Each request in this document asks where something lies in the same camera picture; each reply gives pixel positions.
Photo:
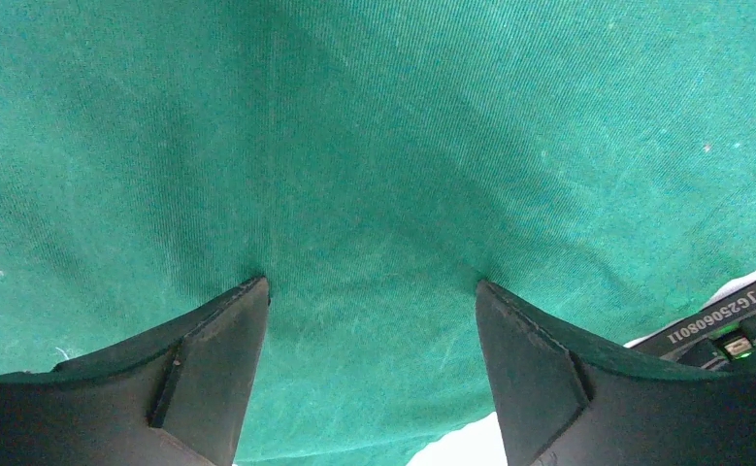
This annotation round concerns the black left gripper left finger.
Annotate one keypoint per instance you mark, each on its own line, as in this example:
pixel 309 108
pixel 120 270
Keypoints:
pixel 176 394

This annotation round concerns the green surgical drape cloth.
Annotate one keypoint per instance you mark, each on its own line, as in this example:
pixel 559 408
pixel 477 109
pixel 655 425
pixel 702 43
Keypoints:
pixel 374 160

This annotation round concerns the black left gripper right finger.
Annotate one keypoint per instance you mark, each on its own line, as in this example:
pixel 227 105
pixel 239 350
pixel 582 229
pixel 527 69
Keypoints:
pixel 565 396

